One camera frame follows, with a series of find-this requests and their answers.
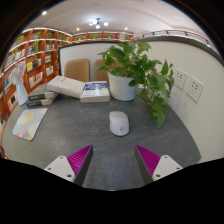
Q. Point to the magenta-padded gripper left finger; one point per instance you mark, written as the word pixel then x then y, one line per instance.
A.
pixel 60 166

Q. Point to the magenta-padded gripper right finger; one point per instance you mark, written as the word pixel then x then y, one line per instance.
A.
pixel 165 166

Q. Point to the white computer mouse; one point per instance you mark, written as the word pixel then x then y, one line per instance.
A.
pixel 119 123

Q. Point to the pastel sun-print mouse pad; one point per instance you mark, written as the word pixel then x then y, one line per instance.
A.
pixel 28 123

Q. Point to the thick white book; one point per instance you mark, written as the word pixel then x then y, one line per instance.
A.
pixel 65 86

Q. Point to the blue-and-white cover book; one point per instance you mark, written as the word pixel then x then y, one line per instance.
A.
pixel 95 91

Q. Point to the green plant in white pot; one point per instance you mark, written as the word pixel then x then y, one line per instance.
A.
pixel 121 88

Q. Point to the tan upholstered chair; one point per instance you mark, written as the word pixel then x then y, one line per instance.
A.
pixel 76 70
pixel 100 77

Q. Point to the orange wooden bookshelf unit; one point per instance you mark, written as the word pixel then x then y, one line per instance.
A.
pixel 36 50

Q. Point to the ceiling chandelier light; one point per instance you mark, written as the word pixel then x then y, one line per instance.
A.
pixel 97 24

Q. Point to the recessed ceiling spotlights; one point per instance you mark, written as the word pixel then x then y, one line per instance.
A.
pixel 44 13

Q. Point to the white wall socket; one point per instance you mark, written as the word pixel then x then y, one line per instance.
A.
pixel 194 89
pixel 180 79

